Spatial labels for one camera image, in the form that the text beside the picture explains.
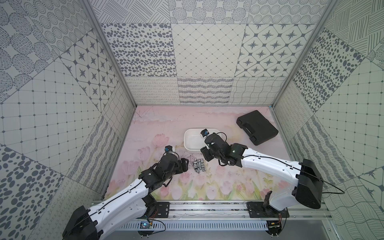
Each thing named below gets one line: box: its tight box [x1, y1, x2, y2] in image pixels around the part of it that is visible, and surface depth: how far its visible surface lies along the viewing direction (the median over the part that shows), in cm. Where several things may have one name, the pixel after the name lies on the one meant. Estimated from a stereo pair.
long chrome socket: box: [200, 158, 206, 172], surface depth 90 cm
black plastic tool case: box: [236, 110, 279, 146], surface depth 105 cm
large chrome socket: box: [192, 160, 202, 174], surface depth 90 cm
